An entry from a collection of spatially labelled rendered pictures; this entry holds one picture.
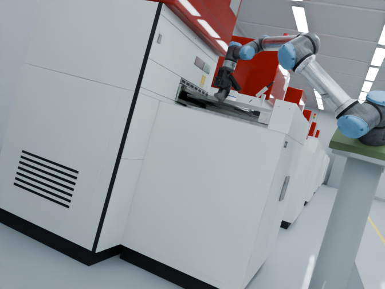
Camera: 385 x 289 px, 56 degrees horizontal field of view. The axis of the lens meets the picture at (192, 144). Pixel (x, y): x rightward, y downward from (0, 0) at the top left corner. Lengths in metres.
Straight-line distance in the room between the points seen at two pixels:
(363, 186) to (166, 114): 0.97
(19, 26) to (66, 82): 1.28
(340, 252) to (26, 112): 1.65
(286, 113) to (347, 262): 0.75
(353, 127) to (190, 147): 0.71
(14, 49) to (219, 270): 2.18
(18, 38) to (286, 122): 2.12
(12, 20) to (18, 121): 1.16
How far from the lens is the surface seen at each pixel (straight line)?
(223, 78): 2.11
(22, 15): 3.08
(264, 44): 2.10
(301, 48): 1.76
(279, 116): 1.67
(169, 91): 1.86
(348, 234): 1.86
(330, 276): 1.90
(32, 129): 1.96
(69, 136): 1.81
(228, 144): 1.64
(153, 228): 1.80
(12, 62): 3.07
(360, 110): 1.69
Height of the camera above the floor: 0.74
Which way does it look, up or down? 3 degrees down
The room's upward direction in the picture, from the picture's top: 16 degrees clockwise
